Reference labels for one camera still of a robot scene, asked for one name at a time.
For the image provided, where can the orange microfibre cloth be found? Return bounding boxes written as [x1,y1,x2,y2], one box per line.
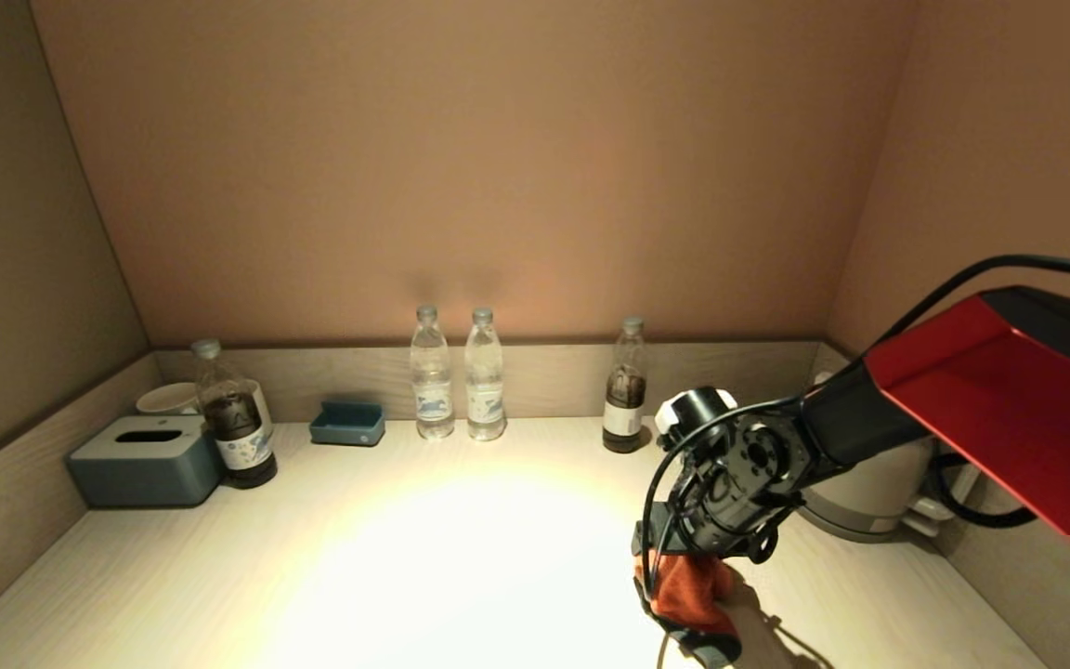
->
[633,548,744,667]

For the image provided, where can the grey kettle base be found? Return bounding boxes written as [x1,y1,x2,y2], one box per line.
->
[800,497,954,544]

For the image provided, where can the slim dark bottle white label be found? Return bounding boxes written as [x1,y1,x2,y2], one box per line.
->
[602,317,647,454]

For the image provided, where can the white electric kettle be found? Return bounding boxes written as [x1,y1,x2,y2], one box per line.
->
[800,370,982,523]

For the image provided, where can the clear water bottle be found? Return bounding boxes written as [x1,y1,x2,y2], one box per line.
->
[410,307,455,440]
[464,308,507,442]

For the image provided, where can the small blue tray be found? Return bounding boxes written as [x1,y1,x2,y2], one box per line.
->
[309,400,386,448]

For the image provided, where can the dark drink bottle patterned label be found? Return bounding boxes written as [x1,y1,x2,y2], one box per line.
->
[191,339,279,490]

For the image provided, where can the blue-grey tissue box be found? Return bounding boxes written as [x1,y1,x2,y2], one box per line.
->
[67,416,224,509]

